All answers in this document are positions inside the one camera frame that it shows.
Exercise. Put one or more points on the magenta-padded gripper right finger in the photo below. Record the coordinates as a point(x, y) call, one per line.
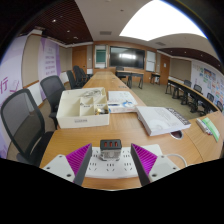
point(145, 160)

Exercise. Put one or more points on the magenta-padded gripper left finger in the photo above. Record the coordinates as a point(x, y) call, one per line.
point(78, 160)

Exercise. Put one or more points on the dark grey charger block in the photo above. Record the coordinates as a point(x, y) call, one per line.
point(110, 151)

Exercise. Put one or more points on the white power strip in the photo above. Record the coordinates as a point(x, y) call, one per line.
point(110, 168)

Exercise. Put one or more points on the white open cardboard box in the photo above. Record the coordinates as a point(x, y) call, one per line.
point(76, 118)

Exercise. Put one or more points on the white book with dark band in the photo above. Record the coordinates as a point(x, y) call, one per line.
point(160, 120)

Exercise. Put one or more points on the white marker pen box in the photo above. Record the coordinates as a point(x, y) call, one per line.
point(202, 126)

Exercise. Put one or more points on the white printed paper sheet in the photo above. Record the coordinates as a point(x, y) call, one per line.
point(120, 95)

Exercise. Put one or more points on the black mesh office chair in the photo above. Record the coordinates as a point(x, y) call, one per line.
point(20, 123)
point(51, 88)

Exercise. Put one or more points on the green leaflet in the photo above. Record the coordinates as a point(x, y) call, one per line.
point(211, 128)

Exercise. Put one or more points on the long curved wooden side table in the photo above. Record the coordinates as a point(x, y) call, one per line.
point(190, 91)

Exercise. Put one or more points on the row of black office chairs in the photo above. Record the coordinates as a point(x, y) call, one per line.
point(78, 75)

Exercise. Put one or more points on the small dark side table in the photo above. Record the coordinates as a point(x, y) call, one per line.
point(155, 74)

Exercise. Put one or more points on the dark lectern desk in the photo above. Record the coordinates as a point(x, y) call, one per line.
point(130, 73)

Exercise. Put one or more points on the group of black side chairs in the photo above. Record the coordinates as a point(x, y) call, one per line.
point(198, 89)

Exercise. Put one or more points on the brown wooden door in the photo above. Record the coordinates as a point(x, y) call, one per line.
point(80, 57)
point(165, 68)

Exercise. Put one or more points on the plain white whiteboard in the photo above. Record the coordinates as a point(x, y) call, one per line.
point(151, 61)

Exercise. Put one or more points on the whiteboard with green panel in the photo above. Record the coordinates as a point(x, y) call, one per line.
point(100, 56)

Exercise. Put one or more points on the large ceiling light panel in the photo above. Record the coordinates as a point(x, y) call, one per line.
point(160, 21)

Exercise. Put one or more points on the colourful wall poster board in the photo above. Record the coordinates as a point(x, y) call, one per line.
point(210, 80)

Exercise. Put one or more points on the large black wall screen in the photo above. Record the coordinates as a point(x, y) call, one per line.
point(127, 57)

